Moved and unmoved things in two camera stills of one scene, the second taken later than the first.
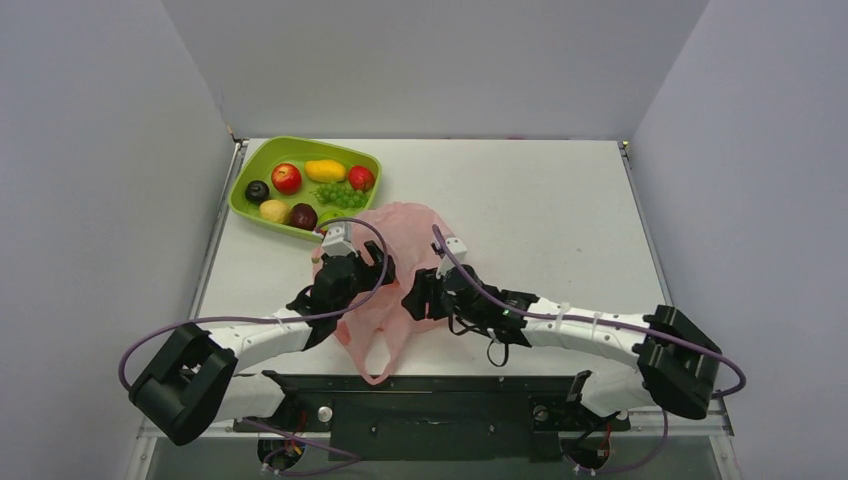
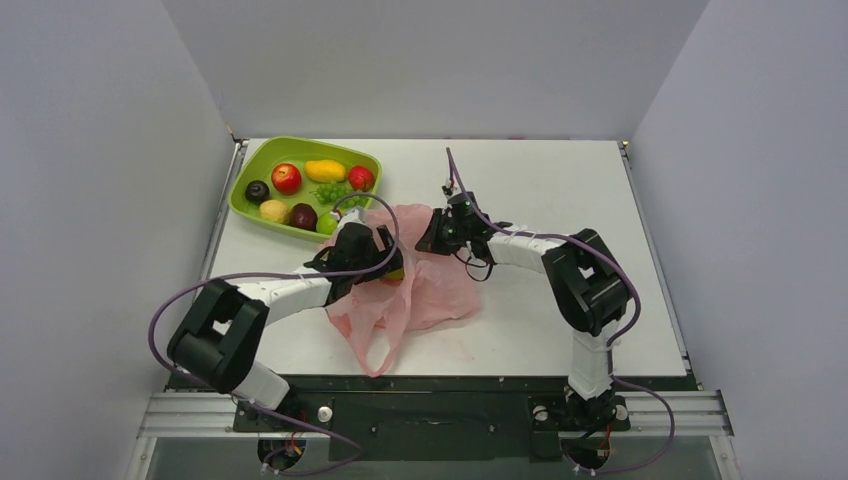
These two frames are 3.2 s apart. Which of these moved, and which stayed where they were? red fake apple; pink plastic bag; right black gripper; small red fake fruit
Moved: right black gripper
Stayed: red fake apple; pink plastic bag; small red fake fruit
